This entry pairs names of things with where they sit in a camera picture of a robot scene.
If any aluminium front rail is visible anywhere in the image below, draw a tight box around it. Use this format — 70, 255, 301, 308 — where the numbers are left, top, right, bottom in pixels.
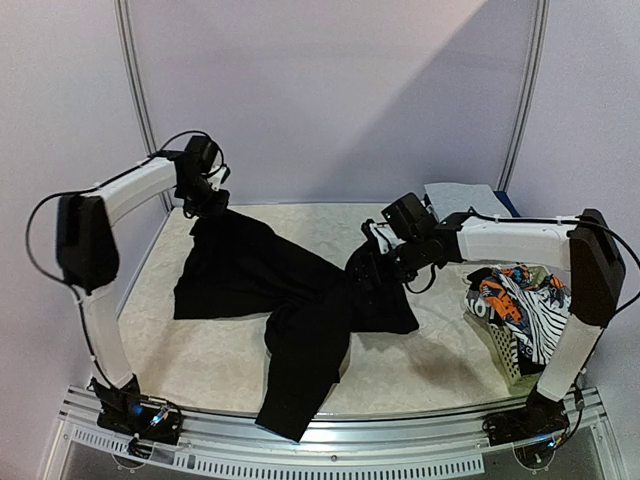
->
43, 387, 627, 479

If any left aluminium corner post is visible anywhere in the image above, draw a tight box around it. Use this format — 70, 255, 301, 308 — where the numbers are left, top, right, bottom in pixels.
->
113, 0, 175, 214

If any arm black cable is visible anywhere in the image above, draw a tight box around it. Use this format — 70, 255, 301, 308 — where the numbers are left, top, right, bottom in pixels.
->
404, 207, 640, 316
25, 130, 231, 371

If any white perforated laundry basket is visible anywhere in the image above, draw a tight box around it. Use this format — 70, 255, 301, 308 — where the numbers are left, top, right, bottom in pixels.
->
465, 267, 544, 396

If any right aluminium corner post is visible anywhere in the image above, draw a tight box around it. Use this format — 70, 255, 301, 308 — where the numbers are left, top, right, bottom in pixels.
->
497, 0, 550, 191

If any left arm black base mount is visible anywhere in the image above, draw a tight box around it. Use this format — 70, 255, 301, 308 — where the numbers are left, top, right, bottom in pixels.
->
90, 377, 184, 445

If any folded blue garment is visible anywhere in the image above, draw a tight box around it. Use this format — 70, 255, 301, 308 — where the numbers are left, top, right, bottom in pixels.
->
494, 191, 520, 218

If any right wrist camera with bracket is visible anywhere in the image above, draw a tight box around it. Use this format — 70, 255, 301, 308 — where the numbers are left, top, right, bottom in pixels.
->
361, 219, 404, 255

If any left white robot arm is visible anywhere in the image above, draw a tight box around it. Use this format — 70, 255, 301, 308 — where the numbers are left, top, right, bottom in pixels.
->
55, 130, 230, 389

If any black white striped garment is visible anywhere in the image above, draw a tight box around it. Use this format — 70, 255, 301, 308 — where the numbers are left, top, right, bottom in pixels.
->
500, 275, 571, 366

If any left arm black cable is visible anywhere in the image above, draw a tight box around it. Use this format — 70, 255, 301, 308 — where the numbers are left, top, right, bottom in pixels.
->
25, 130, 231, 371

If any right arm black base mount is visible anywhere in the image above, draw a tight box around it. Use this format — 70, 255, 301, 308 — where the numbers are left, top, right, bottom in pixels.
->
482, 388, 585, 449

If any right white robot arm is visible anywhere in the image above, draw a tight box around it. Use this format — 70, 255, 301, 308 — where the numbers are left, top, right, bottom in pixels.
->
363, 193, 626, 436

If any aluminium corner post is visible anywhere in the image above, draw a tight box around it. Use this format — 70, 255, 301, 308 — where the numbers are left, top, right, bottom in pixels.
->
497, 0, 550, 191
113, 0, 175, 214

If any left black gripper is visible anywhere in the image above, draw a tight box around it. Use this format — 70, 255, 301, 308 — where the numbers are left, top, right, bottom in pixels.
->
179, 176, 230, 220

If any grey tank top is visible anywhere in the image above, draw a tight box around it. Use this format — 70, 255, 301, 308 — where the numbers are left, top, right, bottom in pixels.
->
424, 182, 511, 220

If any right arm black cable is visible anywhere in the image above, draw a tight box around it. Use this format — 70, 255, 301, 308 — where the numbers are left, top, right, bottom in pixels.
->
404, 207, 640, 316

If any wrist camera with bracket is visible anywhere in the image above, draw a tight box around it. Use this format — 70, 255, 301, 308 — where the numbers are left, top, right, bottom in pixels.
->
205, 164, 231, 192
361, 219, 404, 255

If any colourful graphic print garment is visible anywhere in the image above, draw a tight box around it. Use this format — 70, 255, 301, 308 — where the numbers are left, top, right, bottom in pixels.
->
480, 264, 570, 315

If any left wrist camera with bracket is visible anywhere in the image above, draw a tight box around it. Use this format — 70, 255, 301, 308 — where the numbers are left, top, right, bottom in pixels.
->
205, 164, 231, 192

